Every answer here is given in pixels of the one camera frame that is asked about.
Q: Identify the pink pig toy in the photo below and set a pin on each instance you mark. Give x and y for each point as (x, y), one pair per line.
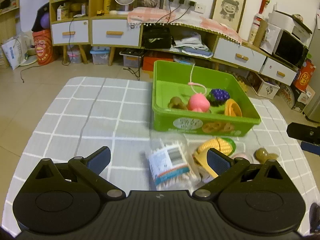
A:
(198, 101)

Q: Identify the brown toy in bin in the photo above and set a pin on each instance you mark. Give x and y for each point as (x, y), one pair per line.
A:
(176, 103)

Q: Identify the pink capsule ball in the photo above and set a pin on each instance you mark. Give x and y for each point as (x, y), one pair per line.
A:
(242, 155)

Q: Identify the toy corn cob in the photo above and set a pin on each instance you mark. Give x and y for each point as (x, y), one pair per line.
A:
(225, 145)

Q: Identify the clear plastic storage box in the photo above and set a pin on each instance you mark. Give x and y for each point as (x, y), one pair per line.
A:
(100, 55)

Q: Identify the grey checked mat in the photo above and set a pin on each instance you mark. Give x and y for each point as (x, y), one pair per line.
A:
(91, 112)

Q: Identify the wooden TV cabinet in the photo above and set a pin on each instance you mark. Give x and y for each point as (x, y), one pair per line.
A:
(78, 22)

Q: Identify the cotton swab box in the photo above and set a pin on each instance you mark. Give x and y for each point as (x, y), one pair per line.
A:
(172, 166)

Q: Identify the black microwave oven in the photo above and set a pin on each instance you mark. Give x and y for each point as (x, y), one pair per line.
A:
(283, 45)

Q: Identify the cartoon character framed picture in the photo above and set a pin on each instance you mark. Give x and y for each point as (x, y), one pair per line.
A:
(228, 12)

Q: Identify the orange red bucket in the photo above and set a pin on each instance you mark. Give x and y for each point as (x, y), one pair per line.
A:
(44, 47)

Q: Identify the purple toy grapes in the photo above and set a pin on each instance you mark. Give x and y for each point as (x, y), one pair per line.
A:
(217, 97)

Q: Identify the green plastic bin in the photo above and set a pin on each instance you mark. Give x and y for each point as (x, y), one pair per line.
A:
(171, 79)

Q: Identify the black bag on shelf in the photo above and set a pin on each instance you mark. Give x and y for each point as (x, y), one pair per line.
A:
(157, 38)

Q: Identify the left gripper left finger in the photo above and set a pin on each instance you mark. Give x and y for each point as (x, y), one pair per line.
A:
(89, 169)

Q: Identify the brown toy piece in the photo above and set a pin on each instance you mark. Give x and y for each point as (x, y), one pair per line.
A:
(262, 155)

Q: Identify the pink white table runner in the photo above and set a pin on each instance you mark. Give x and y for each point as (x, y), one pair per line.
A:
(144, 15)

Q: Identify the white storage crate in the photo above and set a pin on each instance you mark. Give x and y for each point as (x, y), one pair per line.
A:
(266, 89)

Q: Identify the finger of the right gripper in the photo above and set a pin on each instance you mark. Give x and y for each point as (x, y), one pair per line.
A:
(308, 135)

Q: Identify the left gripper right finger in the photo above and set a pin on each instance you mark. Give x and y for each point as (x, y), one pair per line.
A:
(228, 170)

